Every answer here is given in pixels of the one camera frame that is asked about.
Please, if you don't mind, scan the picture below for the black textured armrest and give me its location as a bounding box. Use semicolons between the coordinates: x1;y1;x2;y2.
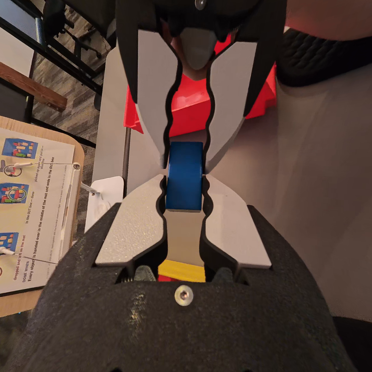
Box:
276;28;372;88

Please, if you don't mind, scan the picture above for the yellow plastic bin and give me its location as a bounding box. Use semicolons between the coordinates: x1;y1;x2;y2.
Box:
158;259;206;283

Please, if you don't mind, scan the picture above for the blue rectangular block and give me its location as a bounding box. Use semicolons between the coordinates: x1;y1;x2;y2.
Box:
165;141;204;213

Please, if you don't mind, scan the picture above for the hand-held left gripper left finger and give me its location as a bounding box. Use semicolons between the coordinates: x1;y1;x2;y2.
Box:
95;174;168;268

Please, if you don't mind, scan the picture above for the brown wooden furniture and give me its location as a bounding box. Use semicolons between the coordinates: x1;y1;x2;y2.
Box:
0;62;68;112

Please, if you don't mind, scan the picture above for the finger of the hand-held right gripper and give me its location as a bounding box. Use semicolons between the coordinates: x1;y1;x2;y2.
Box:
204;41;259;174
137;28;183;170

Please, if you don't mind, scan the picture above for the person's right forearm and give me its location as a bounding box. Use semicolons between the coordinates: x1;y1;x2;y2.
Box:
284;0;372;41

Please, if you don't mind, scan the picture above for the instruction sheet on wooden board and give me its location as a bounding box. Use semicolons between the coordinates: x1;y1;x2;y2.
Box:
0;116;85;318

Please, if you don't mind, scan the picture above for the printed instruction sheet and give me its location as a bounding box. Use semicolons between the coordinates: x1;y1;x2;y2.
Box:
0;128;75;295

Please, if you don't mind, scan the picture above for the black office chair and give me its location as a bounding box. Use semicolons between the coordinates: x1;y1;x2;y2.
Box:
42;0;103;59

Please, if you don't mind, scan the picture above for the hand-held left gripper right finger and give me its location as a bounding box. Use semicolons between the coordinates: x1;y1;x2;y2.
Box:
199;174;272;269

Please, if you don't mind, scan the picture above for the red plastic bin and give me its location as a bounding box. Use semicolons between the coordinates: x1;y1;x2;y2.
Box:
123;62;277;138

